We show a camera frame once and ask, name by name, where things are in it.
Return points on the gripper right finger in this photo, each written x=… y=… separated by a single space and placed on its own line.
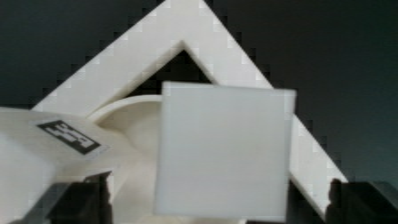
x=363 y=203

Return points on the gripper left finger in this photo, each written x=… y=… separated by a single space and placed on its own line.
x=75 y=203

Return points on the white stool leg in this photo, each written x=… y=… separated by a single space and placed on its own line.
x=224 y=151
x=57 y=149

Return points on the white round stool seat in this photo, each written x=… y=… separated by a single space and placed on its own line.
x=130 y=118

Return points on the white U-shaped fence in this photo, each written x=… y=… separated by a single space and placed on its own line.
x=180 y=29

